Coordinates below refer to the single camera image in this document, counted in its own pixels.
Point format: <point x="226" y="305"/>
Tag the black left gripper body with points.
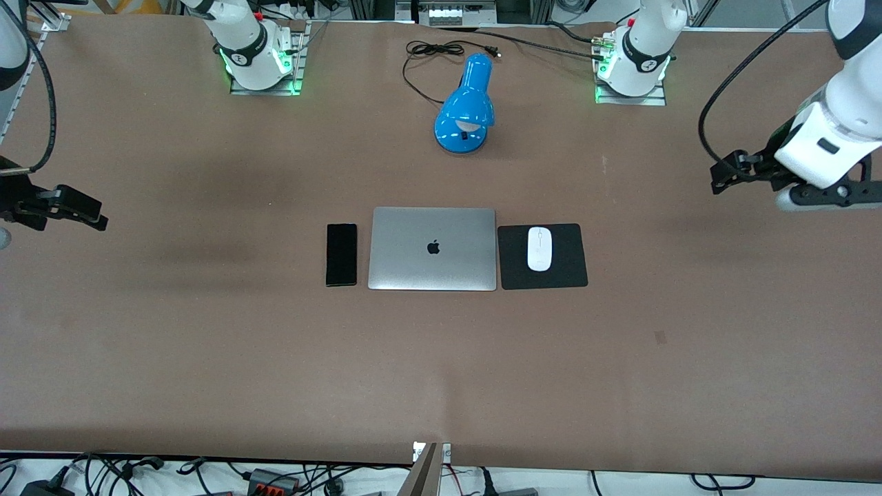
<point x="766" y="167"/>

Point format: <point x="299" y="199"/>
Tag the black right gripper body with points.
<point x="15" y="195"/>

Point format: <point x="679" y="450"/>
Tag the white computer mouse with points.
<point x="539" y="249"/>

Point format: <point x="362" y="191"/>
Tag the black smartphone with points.
<point x="342" y="255"/>

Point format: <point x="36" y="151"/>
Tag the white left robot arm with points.
<point x="827" y="145"/>

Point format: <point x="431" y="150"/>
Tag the black mouse pad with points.
<point x="568" y="272"/>

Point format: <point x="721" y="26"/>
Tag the black power adapter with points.
<point x="48" y="489"/>

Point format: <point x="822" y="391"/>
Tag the blue desk lamp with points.
<point x="465" y="103"/>

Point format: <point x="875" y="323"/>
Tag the silver closed laptop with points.
<point x="432" y="249"/>

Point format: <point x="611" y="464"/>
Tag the grey box orange connectors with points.
<point x="272" y="481"/>

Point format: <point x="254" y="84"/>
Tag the white power strip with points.
<point x="451" y="14"/>

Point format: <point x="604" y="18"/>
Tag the aluminium left arm base plate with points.
<point x="630" y="100"/>

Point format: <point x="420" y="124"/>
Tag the aluminium right arm base plate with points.
<point x="298" y="62"/>

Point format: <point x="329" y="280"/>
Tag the grey angled bracket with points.
<point x="426" y="475"/>

